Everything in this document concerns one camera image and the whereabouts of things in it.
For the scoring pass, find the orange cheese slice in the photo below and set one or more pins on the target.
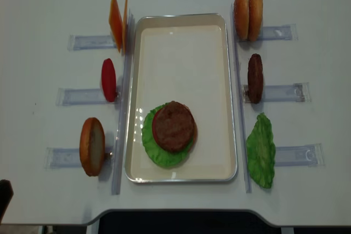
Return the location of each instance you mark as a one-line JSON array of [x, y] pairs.
[[115, 23], [124, 27]]

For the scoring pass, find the brown meat patty on stack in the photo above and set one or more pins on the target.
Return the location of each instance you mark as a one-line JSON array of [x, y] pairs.
[[174, 127]]

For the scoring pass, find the red tomato slice on stack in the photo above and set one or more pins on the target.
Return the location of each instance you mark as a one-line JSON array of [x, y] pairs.
[[154, 130]]

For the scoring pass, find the green lettuce leaf on stack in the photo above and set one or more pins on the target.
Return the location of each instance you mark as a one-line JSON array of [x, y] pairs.
[[169, 132]]

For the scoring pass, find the upright red tomato slice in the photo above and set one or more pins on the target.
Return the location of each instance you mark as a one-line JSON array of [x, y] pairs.
[[108, 80]]

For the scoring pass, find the upright brown meat patty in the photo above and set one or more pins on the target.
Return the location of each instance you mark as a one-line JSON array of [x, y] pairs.
[[255, 79]]

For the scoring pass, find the upright green lettuce leaf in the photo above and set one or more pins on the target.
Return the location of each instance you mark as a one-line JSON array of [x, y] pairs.
[[261, 152]]

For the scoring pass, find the clear holder for tomato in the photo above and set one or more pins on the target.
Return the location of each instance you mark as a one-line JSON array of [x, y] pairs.
[[70, 97]]

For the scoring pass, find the clear holder for cheese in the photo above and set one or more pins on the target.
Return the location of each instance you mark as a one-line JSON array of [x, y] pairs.
[[77, 42]]

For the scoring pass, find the clear holder for lettuce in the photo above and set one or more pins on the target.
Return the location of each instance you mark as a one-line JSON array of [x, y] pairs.
[[307, 156]]

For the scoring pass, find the white rectangular metal tray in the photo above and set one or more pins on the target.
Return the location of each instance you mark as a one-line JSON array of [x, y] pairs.
[[183, 58]]

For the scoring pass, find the upright bun slice near left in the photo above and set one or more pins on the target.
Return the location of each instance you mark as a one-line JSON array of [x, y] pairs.
[[92, 146]]

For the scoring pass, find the upright sesame bun outer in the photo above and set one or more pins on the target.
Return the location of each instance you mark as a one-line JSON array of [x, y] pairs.
[[241, 18]]

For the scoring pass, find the upright sesame bun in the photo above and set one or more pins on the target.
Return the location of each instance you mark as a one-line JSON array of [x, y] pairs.
[[241, 18], [255, 19]]

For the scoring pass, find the clear holder for patty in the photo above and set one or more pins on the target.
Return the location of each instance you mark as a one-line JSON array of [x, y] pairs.
[[297, 92]]

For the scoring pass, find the upright sesame bun inner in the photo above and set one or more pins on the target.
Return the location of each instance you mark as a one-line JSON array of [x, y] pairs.
[[255, 19]]

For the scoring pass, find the clear holder for sesame buns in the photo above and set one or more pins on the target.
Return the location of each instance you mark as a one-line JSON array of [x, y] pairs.
[[274, 33]]

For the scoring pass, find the clear holder for left bun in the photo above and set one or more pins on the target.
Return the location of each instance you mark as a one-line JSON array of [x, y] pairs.
[[57, 158]]

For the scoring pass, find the dark object at table corner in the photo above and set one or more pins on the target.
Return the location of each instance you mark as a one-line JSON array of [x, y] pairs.
[[6, 194]]

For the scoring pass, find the clear acrylic long rail left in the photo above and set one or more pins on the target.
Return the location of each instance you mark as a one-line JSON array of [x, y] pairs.
[[125, 97]]

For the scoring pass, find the clear acrylic long rail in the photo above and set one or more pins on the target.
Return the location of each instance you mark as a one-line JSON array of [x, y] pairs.
[[125, 97], [240, 102]]

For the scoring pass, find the clear acrylic long rail right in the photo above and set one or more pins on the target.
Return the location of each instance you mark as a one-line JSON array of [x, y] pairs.
[[240, 102]]

